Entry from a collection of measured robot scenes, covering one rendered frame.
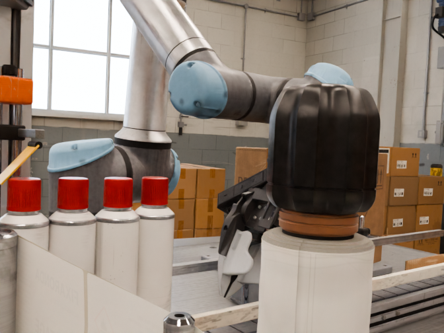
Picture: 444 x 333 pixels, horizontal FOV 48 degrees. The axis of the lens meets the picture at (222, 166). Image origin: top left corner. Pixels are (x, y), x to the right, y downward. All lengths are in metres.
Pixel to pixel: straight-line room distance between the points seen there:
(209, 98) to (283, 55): 6.68
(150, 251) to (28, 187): 0.16
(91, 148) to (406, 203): 3.91
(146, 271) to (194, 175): 3.49
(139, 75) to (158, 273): 0.49
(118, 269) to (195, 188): 3.56
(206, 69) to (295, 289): 0.39
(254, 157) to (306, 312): 0.81
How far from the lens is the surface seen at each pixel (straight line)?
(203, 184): 4.14
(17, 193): 0.55
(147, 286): 0.62
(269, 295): 0.38
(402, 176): 4.56
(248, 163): 1.16
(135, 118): 1.00
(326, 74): 0.75
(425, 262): 1.35
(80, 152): 0.91
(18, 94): 0.62
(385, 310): 0.92
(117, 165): 0.95
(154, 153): 0.99
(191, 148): 6.55
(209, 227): 4.21
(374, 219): 1.27
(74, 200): 0.56
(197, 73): 0.67
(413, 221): 4.73
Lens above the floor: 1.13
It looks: 3 degrees down
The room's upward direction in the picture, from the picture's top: 3 degrees clockwise
